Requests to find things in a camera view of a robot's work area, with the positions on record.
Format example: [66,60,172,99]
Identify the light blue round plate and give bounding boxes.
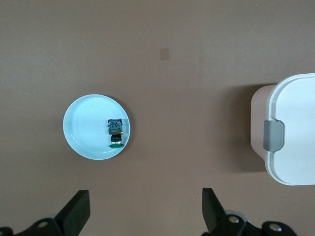
[63,94,135,161]

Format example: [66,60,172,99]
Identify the white lidded box grey latches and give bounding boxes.
[251,72,315,186]

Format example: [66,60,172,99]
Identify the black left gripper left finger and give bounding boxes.
[0,189,91,236]

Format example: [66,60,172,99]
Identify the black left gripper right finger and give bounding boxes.
[201,188,296,236]

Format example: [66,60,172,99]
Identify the green push button switch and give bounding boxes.
[107,118,125,149]

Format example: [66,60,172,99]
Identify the brown tape patch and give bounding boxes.
[159,47,171,61]

